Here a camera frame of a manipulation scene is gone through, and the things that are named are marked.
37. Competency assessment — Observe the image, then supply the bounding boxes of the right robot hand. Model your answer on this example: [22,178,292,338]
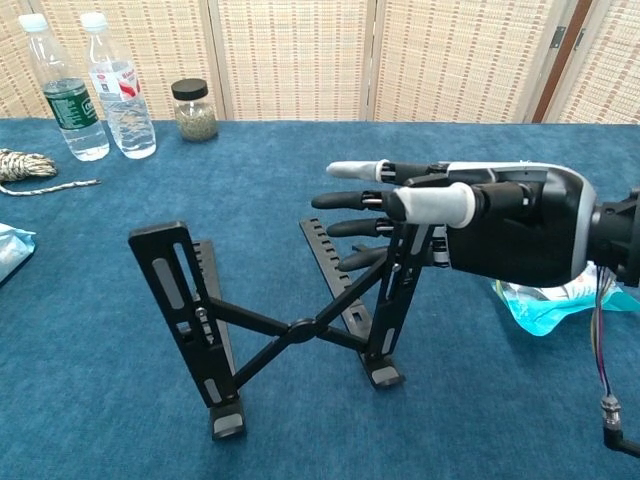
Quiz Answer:
[310,158,600,289]

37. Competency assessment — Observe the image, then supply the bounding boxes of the black folding laptop stand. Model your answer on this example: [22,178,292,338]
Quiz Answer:
[127,215,436,442]

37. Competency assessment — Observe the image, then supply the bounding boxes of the teal snack bag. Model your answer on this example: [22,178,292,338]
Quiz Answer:
[492,259,640,337]

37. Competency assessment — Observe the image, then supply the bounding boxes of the bamboo folding screen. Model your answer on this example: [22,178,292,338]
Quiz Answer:
[0,0,640,125]

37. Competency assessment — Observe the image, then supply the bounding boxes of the glass jar black lid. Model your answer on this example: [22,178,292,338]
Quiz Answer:
[170,78,220,143]

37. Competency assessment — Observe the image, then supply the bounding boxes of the red label water bottle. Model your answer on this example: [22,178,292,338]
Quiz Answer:
[79,12,158,160]

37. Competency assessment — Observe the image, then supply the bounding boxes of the green label water bottle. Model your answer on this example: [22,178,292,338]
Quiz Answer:
[18,13,111,162]

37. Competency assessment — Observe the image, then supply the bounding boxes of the light blue wet wipes pack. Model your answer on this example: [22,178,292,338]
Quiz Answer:
[0,222,38,289]

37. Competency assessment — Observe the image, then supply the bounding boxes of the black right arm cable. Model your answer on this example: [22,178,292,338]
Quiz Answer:
[589,264,640,459]

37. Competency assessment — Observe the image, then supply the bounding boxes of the coiled beige patterned rope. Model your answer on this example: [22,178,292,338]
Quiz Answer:
[0,148,103,197]

